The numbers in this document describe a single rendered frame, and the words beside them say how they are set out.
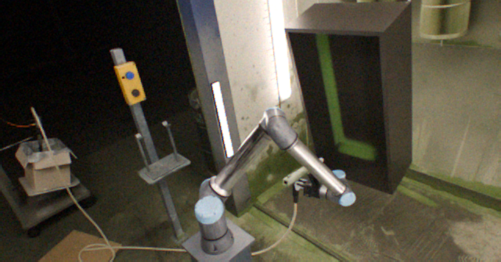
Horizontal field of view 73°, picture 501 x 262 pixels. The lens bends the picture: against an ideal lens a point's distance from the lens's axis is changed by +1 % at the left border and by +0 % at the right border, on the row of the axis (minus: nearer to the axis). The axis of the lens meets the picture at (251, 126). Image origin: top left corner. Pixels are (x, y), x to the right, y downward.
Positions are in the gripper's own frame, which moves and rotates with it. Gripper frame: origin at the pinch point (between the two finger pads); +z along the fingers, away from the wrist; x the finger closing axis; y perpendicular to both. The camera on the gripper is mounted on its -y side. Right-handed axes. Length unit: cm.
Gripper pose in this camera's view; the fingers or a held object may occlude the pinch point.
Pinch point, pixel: (294, 180)
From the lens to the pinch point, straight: 231.0
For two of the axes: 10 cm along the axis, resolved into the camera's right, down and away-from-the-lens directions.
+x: 6.2, -2.4, 7.5
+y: 0.3, 9.6, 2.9
